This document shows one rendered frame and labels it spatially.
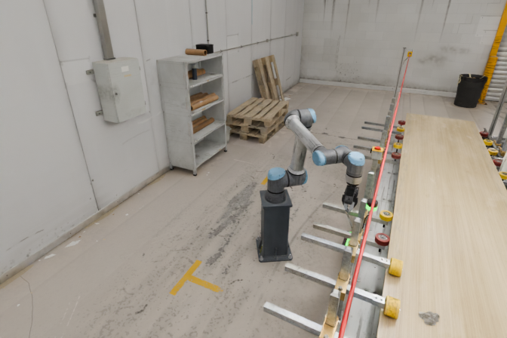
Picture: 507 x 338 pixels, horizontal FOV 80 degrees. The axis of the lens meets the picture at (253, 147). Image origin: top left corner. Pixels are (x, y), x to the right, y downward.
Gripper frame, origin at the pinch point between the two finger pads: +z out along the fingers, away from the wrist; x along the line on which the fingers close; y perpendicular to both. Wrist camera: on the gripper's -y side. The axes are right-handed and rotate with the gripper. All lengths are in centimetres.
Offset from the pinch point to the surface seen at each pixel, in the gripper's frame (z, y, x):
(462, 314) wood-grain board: 11, -38, -58
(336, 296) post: -13, -74, -8
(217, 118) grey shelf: 46, 219, 238
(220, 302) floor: 101, -22, 82
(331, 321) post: 1, -74, -8
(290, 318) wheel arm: 5, -78, 8
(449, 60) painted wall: 10, 778, -108
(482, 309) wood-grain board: 11, -31, -66
